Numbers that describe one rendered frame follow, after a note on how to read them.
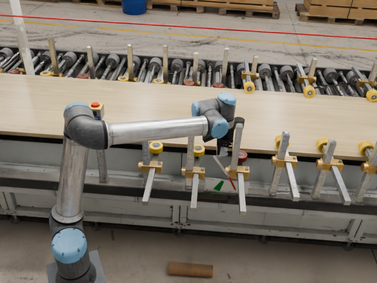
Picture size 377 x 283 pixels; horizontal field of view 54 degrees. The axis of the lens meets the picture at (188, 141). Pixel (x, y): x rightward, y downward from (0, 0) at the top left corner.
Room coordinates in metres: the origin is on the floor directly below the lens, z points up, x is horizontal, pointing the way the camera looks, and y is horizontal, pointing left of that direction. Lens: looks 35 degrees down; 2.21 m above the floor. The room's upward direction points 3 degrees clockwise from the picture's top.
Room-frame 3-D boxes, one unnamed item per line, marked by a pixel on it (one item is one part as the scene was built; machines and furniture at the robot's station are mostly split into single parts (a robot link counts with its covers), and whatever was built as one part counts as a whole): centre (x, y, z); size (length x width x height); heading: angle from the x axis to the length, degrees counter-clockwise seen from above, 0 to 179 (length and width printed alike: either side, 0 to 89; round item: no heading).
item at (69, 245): (1.09, 0.52, 0.79); 0.17 x 0.15 x 0.18; 24
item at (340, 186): (1.58, -0.80, 0.95); 0.50 x 0.04 x 0.04; 178
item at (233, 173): (1.65, -0.29, 0.85); 0.13 x 0.06 x 0.05; 88
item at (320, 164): (1.63, -0.79, 0.95); 0.13 x 0.06 x 0.05; 88
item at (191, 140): (1.66, -0.01, 0.89); 0.03 x 0.03 x 0.48; 88
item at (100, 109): (1.68, 0.50, 1.18); 0.07 x 0.07 x 0.08; 88
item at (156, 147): (1.79, 0.19, 0.85); 0.08 x 0.08 x 0.11
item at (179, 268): (1.56, -0.06, 0.04); 0.30 x 0.08 x 0.08; 88
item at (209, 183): (1.63, -0.23, 0.75); 0.26 x 0.01 x 0.10; 88
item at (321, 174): (1.63, -0.76, 0.87); 0.03 x 0.03 x 0.48; 88
